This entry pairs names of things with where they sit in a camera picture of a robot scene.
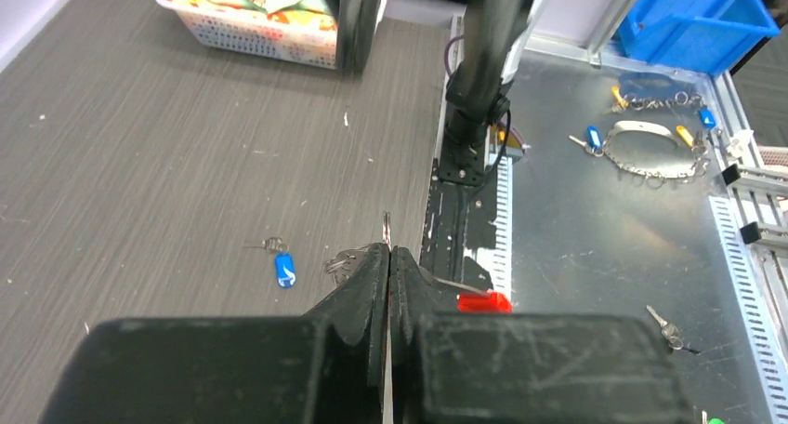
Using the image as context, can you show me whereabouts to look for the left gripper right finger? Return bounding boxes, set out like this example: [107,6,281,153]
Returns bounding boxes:
[391,247,695,423]

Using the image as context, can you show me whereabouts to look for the blue tag key on floor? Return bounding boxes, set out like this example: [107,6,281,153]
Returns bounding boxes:
[568,126,605,157]

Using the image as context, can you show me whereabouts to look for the blue plastic crate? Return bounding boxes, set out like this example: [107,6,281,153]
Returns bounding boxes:
[617,0,780,76]

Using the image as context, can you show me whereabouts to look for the metal chain keyring holder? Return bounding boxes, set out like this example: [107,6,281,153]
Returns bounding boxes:
[602,120,710,184]

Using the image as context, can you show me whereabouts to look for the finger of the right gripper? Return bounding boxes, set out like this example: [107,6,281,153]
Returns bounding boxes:
[446,0,534,125]
[325,0,381,76]

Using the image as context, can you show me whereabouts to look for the key with black fob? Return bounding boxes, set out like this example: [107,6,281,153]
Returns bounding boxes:
[645,305,701,355]

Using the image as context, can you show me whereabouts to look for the white plastic basket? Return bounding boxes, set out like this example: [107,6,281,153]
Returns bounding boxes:
[152,0,390,72]

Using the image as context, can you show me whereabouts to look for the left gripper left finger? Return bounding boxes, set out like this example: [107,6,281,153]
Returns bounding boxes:
[41,244,389,423]

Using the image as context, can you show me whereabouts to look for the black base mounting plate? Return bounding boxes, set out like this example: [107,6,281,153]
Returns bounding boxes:
[419,157,514,299]

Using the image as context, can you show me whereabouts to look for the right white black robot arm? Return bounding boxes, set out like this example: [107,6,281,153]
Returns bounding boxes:
[325,0,535,187]

